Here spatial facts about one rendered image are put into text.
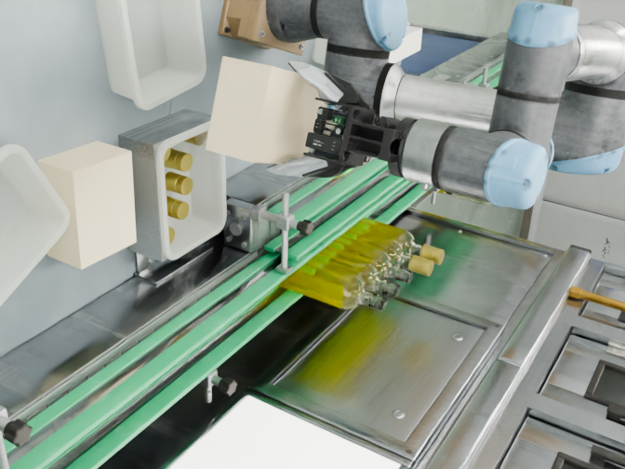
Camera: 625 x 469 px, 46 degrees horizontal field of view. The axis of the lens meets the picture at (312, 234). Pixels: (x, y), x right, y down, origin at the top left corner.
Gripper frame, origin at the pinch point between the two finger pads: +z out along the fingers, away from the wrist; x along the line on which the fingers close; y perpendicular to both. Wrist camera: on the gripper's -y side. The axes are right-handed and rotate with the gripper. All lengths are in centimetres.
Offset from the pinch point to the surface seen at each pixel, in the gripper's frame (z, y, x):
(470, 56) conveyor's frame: 32, -161, -28
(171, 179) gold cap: 31.6, -18.8, 16.1
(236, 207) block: 25.6, -31.9, 20.0
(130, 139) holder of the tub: 32.5, -7.7, 9.6
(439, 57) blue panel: 43, -161, -26
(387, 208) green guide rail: 18, -87, 20
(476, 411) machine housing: -26, -45, 45
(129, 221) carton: 27.8, -5.6, 22.4
